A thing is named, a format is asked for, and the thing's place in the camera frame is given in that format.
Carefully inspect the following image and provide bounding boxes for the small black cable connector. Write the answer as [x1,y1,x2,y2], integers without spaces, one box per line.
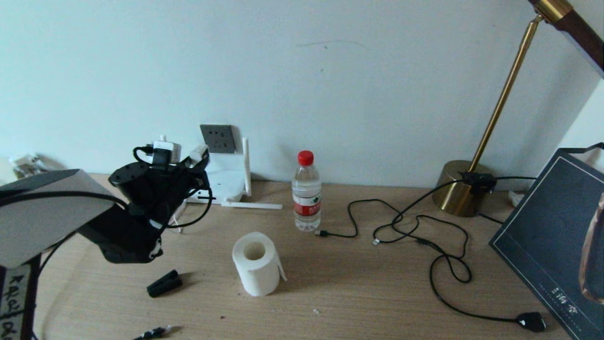
[132,325,171,340]

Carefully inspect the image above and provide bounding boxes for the white router with antennas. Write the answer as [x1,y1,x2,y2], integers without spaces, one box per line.
[186,137,283,210]

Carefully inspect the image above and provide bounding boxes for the black plastic clip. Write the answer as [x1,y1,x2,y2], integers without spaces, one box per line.
[147,269,183,298]

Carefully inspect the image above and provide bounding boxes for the water bottle red cap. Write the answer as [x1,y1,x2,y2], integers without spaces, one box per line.
[292,150,322,231]

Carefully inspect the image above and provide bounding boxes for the white toilet paper roll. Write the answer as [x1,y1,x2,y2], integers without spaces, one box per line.
[232,231,287,297]

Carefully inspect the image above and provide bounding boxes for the brass desk lamp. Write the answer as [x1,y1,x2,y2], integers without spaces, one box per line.
[433,0,604,218]

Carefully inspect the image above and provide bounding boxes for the black power block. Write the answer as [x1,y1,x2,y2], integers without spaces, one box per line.
[460,171,497,194]

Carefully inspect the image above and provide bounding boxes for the dark gift bag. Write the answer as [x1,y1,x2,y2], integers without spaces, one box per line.
[489,144,604,340]

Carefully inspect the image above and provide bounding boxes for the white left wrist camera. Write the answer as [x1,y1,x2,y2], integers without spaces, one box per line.
[151,140,182,166]

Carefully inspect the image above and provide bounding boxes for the grey wall socket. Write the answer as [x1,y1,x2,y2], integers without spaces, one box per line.
[200,124,236,154]

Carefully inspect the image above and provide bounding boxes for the small white object by wall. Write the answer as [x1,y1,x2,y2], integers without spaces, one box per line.
[9,153,45,178]

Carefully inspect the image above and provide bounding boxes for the black cable silver connector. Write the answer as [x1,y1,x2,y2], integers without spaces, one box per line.
[373,178,472,246]

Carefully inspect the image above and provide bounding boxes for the black lamp power cord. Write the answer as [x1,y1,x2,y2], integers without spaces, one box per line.
[317,199,547,332]

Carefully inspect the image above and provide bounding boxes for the brown ribbon bag handle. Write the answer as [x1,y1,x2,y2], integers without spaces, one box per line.
[579,191,604,305]

